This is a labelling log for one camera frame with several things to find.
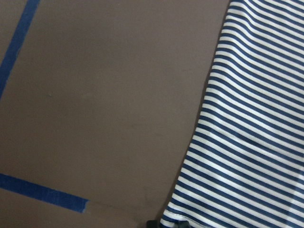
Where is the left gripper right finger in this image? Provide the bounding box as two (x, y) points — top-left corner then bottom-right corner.
(174, 221), (189, 228)

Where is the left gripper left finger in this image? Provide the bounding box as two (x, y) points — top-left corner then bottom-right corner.
(146, 220), (159, 228)

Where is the navy white striped polo shirt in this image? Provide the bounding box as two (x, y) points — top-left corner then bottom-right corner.
(160, 0), (304, 228)

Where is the brown table cover mat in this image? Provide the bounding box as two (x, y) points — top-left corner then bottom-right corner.
(0, 0), (228, 228)

